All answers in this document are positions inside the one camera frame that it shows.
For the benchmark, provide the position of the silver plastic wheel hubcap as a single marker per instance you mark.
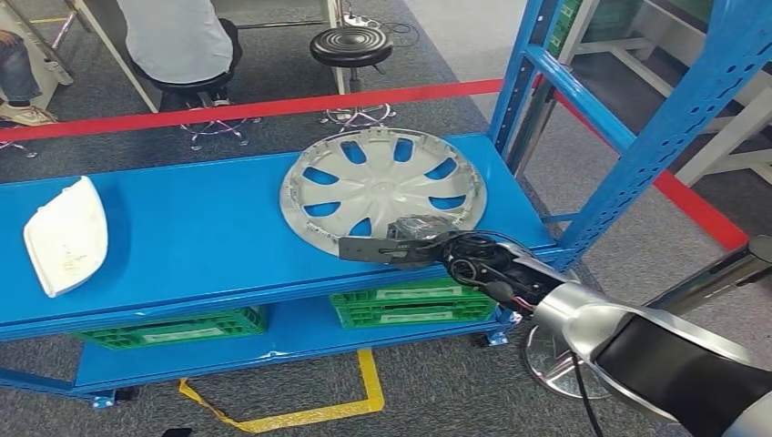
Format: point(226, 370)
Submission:
point(386, 181)

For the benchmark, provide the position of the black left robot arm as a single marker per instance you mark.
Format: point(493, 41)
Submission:
point(176, 433)

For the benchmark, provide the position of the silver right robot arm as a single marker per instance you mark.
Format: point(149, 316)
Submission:
point(573, 313)

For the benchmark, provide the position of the blue metal shelf rack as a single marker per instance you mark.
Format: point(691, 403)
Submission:
point(181, 229)

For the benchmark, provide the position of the black round stool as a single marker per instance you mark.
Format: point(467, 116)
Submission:
point(351, 45)
point(187, 84)

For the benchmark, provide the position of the red barrier belt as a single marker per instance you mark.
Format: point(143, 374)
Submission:
point(241, 110)
point(693, 208)

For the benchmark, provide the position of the white power strip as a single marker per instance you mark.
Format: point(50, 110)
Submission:
point(360, 21)

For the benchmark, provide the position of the green plastic crate stack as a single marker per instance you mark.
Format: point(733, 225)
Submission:
point(567, 21)

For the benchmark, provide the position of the person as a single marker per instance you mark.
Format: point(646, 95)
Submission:
point(15, 72)
point(175, 36)

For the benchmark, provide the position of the white plastic mirror cover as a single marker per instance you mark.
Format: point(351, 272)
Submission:
point(66, 238)

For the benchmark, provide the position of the dark grey metal post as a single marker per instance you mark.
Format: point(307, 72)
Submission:
point(528, 133)

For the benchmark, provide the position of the chrome stanchion post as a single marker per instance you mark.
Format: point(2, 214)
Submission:
point(543, 368)

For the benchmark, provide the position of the white table frame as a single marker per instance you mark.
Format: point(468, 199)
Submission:
point(115, 54)

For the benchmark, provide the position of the white workbench frame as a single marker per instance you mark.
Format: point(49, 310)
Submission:
point(724, 140)

